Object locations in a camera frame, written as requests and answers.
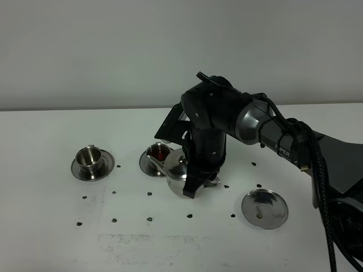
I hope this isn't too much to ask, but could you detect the stainless steel teacup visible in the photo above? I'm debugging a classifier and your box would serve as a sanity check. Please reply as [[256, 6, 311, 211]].
[[75, 145, 103, 180], [143, 142, 173, 177]]

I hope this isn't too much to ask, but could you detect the right stainless steel saucer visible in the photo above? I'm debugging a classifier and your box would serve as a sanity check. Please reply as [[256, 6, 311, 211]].
[[139, 148, 181, 177]]

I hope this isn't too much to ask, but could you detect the stainless steel teapot saucer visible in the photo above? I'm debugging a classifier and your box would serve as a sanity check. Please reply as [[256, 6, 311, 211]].
[[241, 188, 289, 230]]

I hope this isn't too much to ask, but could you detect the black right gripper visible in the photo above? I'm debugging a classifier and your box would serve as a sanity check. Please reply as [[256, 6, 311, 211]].
[[154, 103, 226, 198]]

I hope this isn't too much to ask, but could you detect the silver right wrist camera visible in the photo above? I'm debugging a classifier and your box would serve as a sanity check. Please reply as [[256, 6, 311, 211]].
[[178, 111, 188, 121]]

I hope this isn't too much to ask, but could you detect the left stainless steel teacup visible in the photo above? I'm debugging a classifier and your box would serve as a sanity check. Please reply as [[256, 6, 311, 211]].
[[75, 145, 103, 180]]

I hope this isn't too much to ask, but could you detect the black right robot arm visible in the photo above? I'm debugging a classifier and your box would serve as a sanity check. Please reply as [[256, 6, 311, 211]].
[[155, 73, 362, 271]]

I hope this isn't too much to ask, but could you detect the right stainless steel teacup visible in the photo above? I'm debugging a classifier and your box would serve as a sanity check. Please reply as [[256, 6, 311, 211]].
[[143, 142, 173, 177]]

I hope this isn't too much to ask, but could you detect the left stainless steel saucer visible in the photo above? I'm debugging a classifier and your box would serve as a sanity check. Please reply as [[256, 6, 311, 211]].
[[71, 149, 115, 182]]

